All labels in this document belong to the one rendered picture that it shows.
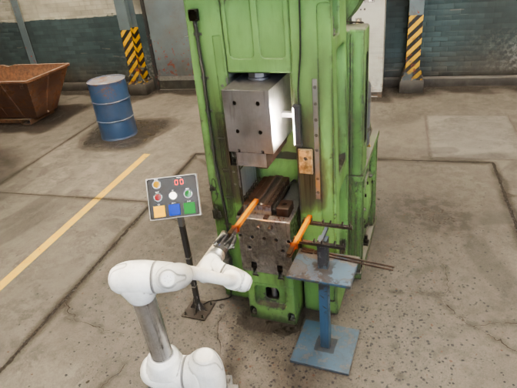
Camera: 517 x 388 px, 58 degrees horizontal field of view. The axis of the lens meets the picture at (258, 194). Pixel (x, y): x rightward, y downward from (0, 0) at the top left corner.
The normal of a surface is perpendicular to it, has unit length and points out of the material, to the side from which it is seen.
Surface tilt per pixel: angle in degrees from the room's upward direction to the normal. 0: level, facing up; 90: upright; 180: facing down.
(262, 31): 90
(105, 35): 88
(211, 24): 90
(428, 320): 0
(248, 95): 90
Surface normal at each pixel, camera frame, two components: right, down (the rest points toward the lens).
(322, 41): -0.34, 0.48
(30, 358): -0.09, -0.87
